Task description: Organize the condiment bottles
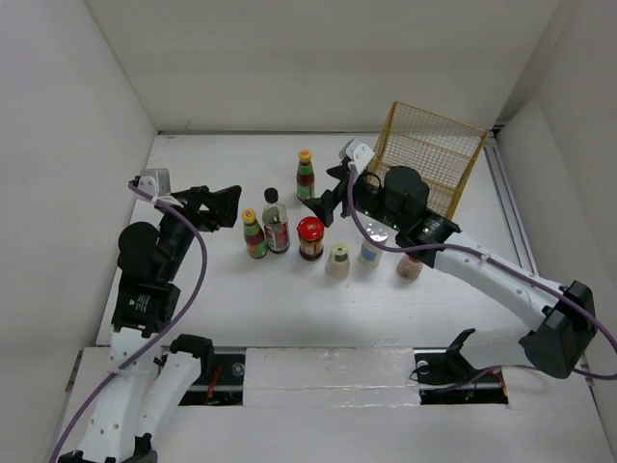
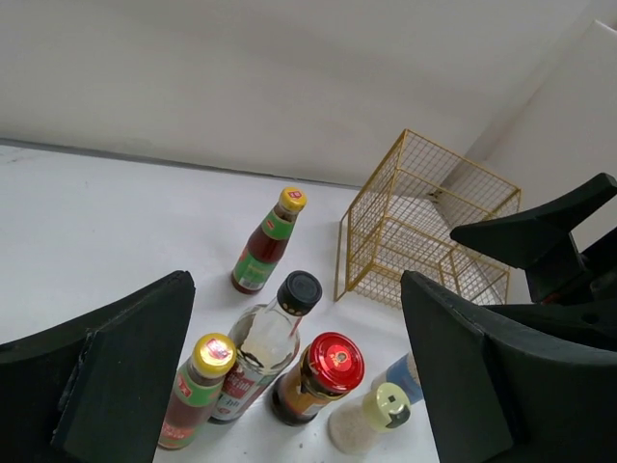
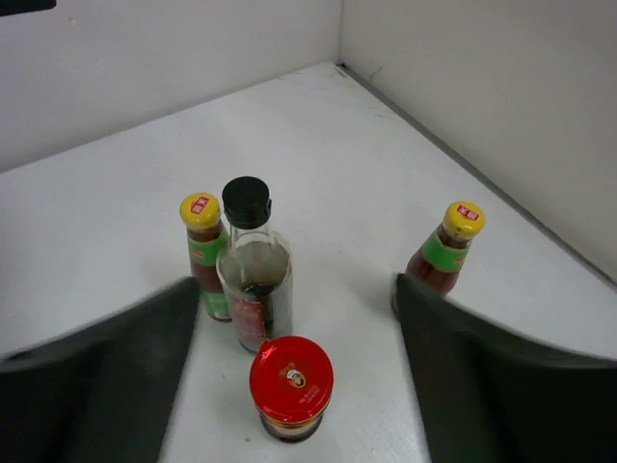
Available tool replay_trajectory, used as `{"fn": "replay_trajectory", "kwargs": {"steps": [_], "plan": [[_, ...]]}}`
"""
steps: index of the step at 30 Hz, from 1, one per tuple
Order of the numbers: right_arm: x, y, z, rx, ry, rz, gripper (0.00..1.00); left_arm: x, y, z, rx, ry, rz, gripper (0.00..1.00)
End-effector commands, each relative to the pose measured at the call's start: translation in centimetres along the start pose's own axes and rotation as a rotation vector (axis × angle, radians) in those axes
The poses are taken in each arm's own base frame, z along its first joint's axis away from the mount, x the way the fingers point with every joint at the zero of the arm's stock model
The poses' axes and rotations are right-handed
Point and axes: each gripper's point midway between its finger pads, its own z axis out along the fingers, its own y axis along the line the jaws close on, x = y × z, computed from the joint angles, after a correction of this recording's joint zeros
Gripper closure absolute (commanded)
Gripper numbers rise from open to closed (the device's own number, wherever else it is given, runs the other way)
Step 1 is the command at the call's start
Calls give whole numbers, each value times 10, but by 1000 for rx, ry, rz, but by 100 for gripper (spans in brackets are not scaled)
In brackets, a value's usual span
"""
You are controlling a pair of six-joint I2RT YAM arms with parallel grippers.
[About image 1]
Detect yellow-cap sauce bottle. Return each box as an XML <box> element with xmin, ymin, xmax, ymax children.
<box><xmin>241</xmin><ymin>208</ymin><xmax>268</xmax><ymax>259</ymax></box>
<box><xmin>296</xmin><ymin>150</ymin><xmax>314</xmax><ymax>200</ymax></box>

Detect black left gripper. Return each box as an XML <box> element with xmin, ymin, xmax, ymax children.
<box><xmin>158</xmin><ymin>183</ymin><xmax>240</xmax><ymax>279</ymax></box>

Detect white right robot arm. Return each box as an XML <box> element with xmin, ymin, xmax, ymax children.
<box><xmin>303</xmin><ymin>161</ymin><xmax>598</xmax><ymax>385</ymax></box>

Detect green-cap spice shaker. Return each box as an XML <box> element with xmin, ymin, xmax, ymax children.
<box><xmin>326</xmin><ymin>242</ymin><xmax>350</xmax><ymax>280</ymax></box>

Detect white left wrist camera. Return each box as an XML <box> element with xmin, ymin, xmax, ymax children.
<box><xmin>137</xmin><ymin>168</ymin><xmax>171</xmax><ymax>197</ymax></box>

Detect silver-cap white shaker bottle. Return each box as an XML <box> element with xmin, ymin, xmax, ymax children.
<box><xmin>359</xmin><ymin>222</ymin><xmax>389</xmax><ymax>268</ymax></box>

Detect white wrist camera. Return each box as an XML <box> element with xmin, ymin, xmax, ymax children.
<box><xmin>339</xmin><ymin>138</ymin><xmax>375</xmax><ymax>175</ymax></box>
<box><xmin>137</xmin><ymin>168</ymin><xmax>171</xmax><ymax>197</ymax></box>

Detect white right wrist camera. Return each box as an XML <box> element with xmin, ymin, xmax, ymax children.
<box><xmin>339</xmin><ymin>138</ymin><xmax>375</xmax><ymax>175</ymax></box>

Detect pink-cap spice shaker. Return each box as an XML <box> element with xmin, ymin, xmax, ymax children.
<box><xmin>396</xmin><ymin>255</ymin><xmax>423</xmax><ymax>281</ymax></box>

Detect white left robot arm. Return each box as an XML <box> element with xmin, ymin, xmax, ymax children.
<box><xmin>50</xmin><ymin>177</ymin><xmax>242</xmax><ymax>462</ymax></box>

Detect black-cap clear glass bottle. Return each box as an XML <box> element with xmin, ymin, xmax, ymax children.
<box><xmin>262</xmin><ymin>187</ymin><xmax>290</xmax><ymax>254</ymax></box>

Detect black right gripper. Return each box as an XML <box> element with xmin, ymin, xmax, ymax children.
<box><xmin>302</xmin><ymin>163</ymin><xmax>405</xmax><ymax>232</ymax></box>

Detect yellow wire mesh basket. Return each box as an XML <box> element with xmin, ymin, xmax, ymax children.
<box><xmin>367</xmin><ymin>101</ymin><xmax>489</xmax><ymax>219</ymax></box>

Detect red-lid dark sauce jar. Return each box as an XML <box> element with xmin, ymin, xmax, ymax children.
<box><xmin>297</xmin><ymin>216</ymin><xmax>325</xmax><ymax>260</ymax></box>

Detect yellow-cap sauce bottle front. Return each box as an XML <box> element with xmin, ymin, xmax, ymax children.
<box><xmin>241</xmin><ymin>208</ymin><xmax>268</xmax><ymax>259</ymax></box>

